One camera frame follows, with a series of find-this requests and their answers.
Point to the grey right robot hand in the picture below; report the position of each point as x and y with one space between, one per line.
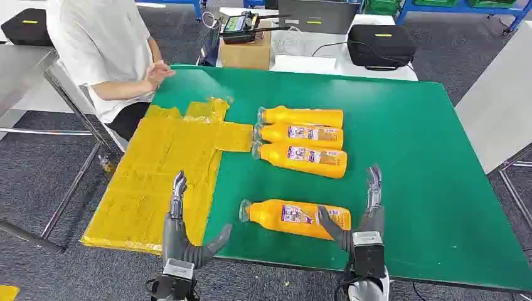
372 222

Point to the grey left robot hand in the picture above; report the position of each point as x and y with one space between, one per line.
174 243

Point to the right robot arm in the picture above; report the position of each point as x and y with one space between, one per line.
368 291

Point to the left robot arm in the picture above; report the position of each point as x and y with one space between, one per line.
172 291

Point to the green table mat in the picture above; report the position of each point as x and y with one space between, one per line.
415 166

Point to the yellow sheet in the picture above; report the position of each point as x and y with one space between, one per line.
162 166

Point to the orange drink bottle with label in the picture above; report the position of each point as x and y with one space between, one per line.
274 156
266 217
274 134

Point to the small clear bottle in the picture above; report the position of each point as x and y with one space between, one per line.
107 163

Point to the orange drink bottle plain side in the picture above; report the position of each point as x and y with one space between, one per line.
303 117

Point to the person's hand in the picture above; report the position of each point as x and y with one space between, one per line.
158 74

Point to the white flat box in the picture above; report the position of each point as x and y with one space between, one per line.
305 64

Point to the grey table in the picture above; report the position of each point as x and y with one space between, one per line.
498 104

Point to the yellow floor marker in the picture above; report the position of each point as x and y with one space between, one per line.
7 293

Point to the black case with yellow tag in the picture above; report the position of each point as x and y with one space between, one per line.
380 45
25 29

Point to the white table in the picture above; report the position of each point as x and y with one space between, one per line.
299 45

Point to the cardboard box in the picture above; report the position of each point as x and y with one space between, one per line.
245 54

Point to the grey laptop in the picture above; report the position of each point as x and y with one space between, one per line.
318 16

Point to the person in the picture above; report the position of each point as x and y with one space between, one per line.
104 41

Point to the green crate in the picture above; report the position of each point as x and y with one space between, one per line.
490 3
382 5
434 2

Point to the black remote controller with screen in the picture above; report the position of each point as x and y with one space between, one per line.
239 27

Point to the blue metal rack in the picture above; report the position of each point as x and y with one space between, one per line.
457 9

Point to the steel table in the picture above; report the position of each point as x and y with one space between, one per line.
21 70

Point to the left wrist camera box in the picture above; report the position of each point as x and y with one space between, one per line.
178 269

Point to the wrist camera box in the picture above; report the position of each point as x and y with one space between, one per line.
368 253
178 269

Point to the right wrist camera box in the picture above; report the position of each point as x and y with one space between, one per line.
368 253

